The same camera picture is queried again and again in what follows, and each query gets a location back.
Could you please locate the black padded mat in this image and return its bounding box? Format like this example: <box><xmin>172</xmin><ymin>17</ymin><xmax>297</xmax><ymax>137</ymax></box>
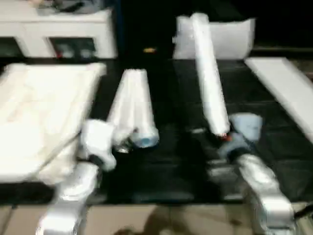
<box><xmin>0</xmin><ymin>57</ymin><xmax>313</xmax><ymax>204</ymax></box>

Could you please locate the white flat board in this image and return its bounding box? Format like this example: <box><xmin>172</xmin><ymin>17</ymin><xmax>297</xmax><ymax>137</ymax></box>
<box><xmin>244</xmin><ymin>57</ymin><xmax>313</xmax><ymax>140</ymax></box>

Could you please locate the white plastic table top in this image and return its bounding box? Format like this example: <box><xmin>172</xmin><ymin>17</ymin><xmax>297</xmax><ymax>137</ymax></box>
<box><xmin>0</xmin><ymin>62</ymin><xmax>107</xmax><ymax>183</ymax></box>

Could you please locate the grey pillow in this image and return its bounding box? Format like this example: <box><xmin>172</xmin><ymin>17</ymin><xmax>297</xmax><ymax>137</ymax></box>
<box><xmin>172</xmin><ymin>16</ymin><xmax>256</xmax><ymax>59</ymax></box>

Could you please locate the black cabinet with yellow label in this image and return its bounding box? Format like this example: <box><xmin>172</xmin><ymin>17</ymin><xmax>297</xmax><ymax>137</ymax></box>
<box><xmin>117</xmin><ymin>0</ymin><xmax>179</xmax><ymax>59</ymax></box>

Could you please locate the white cabinet with glass doors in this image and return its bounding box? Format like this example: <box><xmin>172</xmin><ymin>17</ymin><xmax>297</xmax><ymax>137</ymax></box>
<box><xmin>0</xmin><ymin>11</ymin><xmax>118</xmax><ymax>59</ymax></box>

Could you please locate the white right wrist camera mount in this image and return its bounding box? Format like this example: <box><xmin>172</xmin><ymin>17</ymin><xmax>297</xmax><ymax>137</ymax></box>
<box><xmin>219</xmin><ymin>114</ymin><xmax>264</xmax><ymax>157</ymax></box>

